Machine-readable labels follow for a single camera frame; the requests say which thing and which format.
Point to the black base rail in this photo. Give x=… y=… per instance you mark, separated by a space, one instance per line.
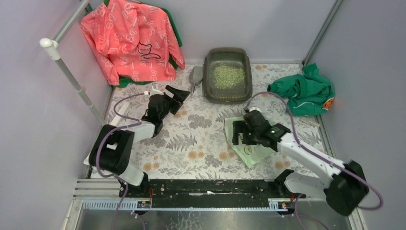
x=182 y=193

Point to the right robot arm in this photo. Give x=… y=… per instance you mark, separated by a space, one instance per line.
x=336 y=182

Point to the crumpled green garment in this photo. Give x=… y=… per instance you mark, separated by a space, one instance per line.
x=308 y=94

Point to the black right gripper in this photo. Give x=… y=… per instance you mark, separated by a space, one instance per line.
x=241 y=127

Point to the green cat litter bag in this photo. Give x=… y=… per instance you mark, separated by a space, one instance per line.
x=250 y=154

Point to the green cat litter pile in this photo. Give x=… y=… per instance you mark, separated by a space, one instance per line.
x=227 y=77

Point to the metal litter scoop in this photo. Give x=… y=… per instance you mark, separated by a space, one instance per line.
x=195 y=77

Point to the grey plastic litter box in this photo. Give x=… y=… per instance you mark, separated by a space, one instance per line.
x=231 y=56

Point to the floral patterned mat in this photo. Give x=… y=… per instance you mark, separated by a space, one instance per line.
x=192 y=143

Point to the green garment behind jacket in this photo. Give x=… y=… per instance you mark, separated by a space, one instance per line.
x=146 y=81

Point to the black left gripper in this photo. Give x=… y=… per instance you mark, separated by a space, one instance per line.
x=169 y=100

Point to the white clothes rack pole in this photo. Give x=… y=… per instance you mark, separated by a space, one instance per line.
x=50 y=46

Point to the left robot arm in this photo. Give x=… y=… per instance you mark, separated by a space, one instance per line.
x=111 y=152

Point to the pink hooded jacket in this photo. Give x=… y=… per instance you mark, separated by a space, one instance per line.
x=133 y=41

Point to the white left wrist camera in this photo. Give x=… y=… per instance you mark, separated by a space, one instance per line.
x=155 y=90

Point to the beige bag sealing clip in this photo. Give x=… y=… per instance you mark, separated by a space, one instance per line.
x=309 y=122

